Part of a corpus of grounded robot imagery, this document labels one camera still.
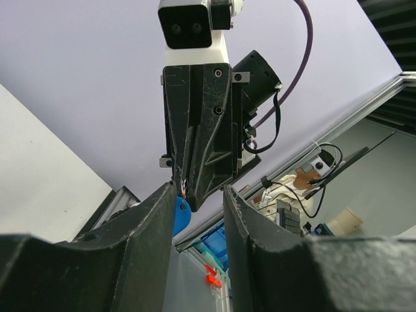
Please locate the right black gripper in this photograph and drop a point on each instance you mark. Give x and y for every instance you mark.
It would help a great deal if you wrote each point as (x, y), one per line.
(207, 119)

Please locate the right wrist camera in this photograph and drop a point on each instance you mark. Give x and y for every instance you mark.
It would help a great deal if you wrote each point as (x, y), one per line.
(194, 30)

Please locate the silver key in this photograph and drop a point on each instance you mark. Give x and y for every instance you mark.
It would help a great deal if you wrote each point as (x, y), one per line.
(183, 188)

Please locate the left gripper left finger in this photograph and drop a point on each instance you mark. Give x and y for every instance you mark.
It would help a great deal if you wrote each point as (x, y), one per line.
(120, 266)

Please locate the blue key tag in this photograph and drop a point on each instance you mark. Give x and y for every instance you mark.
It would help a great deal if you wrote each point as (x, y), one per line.
(183, 215)

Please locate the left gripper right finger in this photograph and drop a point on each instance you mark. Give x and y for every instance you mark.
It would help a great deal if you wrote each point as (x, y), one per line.
(272, 269)

